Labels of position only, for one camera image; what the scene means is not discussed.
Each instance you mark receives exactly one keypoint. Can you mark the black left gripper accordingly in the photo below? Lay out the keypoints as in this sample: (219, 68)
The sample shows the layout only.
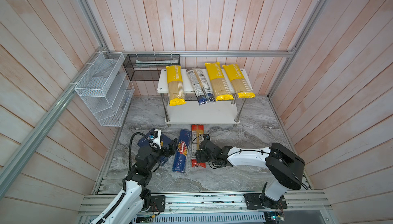
(172, 149)

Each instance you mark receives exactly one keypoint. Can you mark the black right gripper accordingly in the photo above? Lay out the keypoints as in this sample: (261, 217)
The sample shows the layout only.
(201, 155)

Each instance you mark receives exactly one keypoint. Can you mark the blue Barilla spaghetti bag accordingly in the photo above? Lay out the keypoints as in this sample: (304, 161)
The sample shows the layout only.
(182, 151)

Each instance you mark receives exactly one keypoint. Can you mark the blue Barilla rigatoni box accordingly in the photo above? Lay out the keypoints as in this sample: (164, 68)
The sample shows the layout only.
(165, 141)

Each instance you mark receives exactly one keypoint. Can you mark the red spaghetti bag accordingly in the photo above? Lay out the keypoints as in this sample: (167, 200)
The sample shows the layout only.
(197, 132)

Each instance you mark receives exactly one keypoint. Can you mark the clear blue-ended spaghetti bag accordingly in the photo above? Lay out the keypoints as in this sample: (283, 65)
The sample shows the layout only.
(202, 89)

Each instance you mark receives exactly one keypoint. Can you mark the yellow Pastatime spaghetti bag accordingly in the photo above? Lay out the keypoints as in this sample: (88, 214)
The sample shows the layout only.
(218, 82)
(175, 85)
(238, 81)

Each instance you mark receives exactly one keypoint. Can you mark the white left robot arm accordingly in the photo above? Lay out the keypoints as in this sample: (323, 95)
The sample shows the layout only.
(134, 196)

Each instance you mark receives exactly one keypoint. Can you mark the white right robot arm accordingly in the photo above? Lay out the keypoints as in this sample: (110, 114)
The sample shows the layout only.
(286, 167)

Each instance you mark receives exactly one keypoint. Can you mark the white two-tier shelf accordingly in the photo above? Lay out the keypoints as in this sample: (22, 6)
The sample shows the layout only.
(221, 112)

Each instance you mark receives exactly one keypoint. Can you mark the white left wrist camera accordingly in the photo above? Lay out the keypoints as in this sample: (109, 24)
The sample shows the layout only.
(156, 136)

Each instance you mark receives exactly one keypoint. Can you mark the white wire mesh organizer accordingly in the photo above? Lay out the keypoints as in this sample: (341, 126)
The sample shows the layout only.
(104, 88)

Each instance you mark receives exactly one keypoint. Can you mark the black mesh wall basket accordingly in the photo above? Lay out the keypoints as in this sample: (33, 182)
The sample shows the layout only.
(147, 67)

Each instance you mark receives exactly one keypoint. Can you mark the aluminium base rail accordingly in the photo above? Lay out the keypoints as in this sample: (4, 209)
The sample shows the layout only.
(295, 207)

